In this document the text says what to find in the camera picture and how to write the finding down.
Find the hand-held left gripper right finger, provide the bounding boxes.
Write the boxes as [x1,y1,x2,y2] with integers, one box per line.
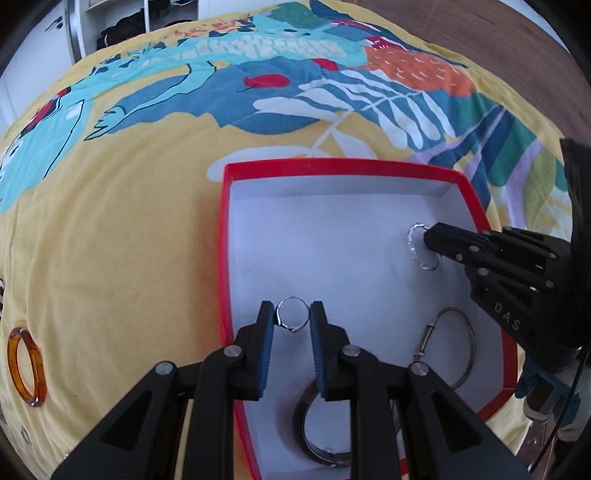
[309,301,534,480]

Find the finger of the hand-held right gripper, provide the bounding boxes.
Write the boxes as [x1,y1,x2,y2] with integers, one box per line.
[462,259,557,297]
[424,223,572,274]

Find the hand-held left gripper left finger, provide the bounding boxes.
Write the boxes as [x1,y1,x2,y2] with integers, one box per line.
[51,301,276,480]

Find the small silver ring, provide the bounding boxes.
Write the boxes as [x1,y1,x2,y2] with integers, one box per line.
[276,296,310,334]

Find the twisted silver ring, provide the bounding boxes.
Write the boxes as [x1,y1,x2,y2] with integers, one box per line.
[409,223,441,272]

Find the red cardboard box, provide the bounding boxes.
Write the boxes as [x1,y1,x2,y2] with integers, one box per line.
[217,158,525,480]

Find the amber bangle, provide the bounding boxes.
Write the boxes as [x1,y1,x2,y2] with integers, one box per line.
[7,327,48,408]

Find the person's right hand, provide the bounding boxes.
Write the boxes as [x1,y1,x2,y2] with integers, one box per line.
[516,357,581,441]

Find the thin silver bangle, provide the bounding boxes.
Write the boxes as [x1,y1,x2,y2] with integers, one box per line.
[413,307,476,391]

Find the dark metal bangle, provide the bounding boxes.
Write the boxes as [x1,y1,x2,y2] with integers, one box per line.
[292,385,402,467]

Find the yellow printed blanket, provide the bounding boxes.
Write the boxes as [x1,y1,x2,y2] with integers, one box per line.
[0,0,583,480]

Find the wooden headboard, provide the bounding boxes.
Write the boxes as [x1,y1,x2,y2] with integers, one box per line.
[355,0,591,153]

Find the dark folded clothes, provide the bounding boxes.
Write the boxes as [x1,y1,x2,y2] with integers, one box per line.
[96,11,162,49]

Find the white wardrobe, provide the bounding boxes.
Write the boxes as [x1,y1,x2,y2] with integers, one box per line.
[44,0,218,65]

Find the black cable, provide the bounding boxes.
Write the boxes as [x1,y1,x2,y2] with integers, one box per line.
[530,348,583,472]

